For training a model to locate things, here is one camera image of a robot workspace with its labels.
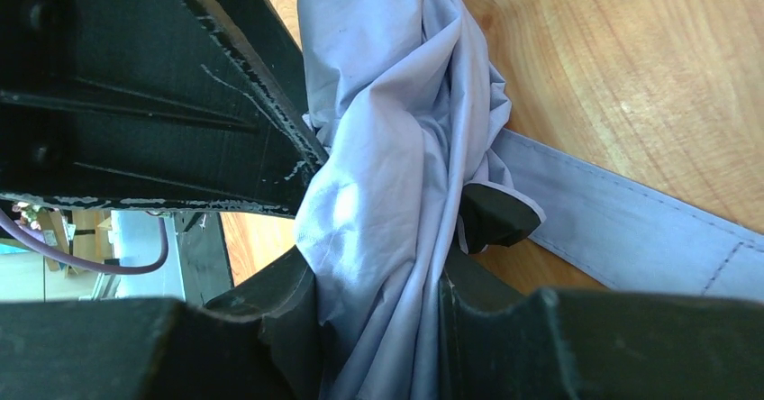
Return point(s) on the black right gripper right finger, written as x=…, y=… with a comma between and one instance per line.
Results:
x=571, y=343

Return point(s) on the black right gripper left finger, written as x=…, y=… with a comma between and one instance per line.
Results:
x=259, y=340

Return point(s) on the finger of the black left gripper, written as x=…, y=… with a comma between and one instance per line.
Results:
x=269, y=37
x=153, y=105

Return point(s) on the lavender folding umbrella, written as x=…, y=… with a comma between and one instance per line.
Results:
x=403, y=96

